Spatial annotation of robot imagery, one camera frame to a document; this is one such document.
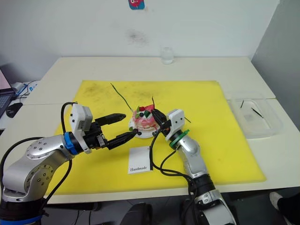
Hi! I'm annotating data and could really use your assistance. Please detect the pink and blue wall sticker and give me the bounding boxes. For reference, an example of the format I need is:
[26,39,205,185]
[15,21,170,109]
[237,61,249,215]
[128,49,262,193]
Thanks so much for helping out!
[127,0,146,11]

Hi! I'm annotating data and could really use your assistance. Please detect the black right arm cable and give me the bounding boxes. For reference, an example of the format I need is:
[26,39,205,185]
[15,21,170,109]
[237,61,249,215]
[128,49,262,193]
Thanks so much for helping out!
[149,131,198,204]

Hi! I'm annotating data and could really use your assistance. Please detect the clear glass jar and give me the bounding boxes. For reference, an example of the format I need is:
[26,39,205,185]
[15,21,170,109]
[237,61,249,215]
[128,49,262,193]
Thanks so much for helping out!
[160,46,174,65]

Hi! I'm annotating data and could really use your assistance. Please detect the clear plastic tray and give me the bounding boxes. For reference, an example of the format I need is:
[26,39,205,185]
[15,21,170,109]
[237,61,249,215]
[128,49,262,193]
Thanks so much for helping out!
[228,91,285,140]

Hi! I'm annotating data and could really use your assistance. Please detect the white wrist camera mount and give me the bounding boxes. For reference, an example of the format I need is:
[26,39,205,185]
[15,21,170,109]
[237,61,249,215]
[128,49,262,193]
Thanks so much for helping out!
[164,108,186,142]
[69,103,94,155]

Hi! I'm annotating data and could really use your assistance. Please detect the yellow foam mat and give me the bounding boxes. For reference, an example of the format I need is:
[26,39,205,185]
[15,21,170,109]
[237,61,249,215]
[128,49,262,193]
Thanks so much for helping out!
[45,80,268,196]

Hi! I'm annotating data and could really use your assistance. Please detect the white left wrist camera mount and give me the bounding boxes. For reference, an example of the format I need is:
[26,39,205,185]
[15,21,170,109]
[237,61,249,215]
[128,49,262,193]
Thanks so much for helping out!
[69,103,94,155]

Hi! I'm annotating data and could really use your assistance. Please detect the black computer mouse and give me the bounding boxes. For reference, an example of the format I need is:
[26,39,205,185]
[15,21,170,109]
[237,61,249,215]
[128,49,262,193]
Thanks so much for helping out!
[5,102,23,118]

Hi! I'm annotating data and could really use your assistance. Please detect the white and black shoe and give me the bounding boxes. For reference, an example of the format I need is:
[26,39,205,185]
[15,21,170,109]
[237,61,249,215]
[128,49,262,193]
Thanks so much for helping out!
[269,191,300,225]

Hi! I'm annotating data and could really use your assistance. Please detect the blue and white box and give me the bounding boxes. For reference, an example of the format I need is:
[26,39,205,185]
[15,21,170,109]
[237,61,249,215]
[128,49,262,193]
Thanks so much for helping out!
[11,80,38,97]

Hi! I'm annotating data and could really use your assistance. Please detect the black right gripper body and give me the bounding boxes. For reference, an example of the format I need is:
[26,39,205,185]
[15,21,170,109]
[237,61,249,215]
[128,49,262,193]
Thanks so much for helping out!
[153,119,172,138]

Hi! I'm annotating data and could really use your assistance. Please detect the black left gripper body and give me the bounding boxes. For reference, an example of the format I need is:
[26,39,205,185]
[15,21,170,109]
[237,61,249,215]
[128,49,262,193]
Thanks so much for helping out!
[82,120,110,150]

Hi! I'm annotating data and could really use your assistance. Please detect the pink fruit-topped cake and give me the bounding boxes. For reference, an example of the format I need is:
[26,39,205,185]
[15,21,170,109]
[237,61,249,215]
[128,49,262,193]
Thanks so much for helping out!
[132,104,158,132]

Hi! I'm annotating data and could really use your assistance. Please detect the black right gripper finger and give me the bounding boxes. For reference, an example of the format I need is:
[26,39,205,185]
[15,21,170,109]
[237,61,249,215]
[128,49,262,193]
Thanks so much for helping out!
[152,112,163,129]
[151,108,165,122]

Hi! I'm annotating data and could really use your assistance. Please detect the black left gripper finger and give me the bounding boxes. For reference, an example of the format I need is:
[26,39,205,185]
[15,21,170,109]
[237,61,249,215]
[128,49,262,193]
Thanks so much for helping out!
[94,113,128,126]
[106,130,138,151]

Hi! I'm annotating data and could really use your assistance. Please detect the long thin green candle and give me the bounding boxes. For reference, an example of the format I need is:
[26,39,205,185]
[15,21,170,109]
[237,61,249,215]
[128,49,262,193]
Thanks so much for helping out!
[110,82,133,112]

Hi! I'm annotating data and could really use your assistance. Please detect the white Handmade matchbox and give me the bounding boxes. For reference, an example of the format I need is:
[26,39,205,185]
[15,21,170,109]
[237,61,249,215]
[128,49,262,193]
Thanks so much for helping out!
[127,145,153,175]

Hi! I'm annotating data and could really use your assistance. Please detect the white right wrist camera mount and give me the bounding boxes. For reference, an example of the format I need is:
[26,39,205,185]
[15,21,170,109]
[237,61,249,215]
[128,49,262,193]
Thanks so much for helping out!
[164,108,186,142]

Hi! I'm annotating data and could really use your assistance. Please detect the dark laptop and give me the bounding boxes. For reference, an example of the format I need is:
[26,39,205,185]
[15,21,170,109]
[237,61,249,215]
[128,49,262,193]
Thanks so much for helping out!
[0,67,16,118]

